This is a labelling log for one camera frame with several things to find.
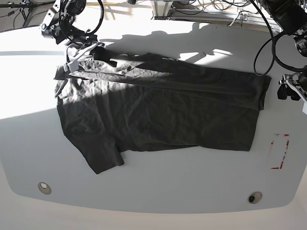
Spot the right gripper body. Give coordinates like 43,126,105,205
65,41,106,65

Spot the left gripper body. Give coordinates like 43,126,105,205
279,73,307,103

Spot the dark grey T-shirt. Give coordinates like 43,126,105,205
55,53,271,174

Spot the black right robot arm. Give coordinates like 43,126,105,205
40,0,105,72

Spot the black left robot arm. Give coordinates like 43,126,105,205
258,0,307,103

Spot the red tape rectangle marking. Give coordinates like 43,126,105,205
268,133,290,170

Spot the black tripod stand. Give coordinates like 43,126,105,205
0,0,54,28

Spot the right table grommet hole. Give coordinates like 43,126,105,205
248,192,262,204

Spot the table grommet hole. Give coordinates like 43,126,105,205
38,182,52,195
248,192,262,204

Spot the left table grommet hole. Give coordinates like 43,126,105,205
38,182,52,195

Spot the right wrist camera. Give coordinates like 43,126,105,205
63,61,79,73

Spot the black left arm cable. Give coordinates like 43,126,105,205
253,31,305,77

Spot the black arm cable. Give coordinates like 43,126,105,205
253,31,305,77
71,0,105,36

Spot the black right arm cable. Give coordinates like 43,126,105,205
71,0,105,36

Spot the yellow cable on floor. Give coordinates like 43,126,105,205
103,1,125,8

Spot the aluminium rail with cables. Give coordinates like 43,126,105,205
171,9,267,28

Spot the aluminium frame post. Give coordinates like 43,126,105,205
150,0,173,20

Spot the black cable bundle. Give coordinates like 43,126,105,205
191,0,248,12

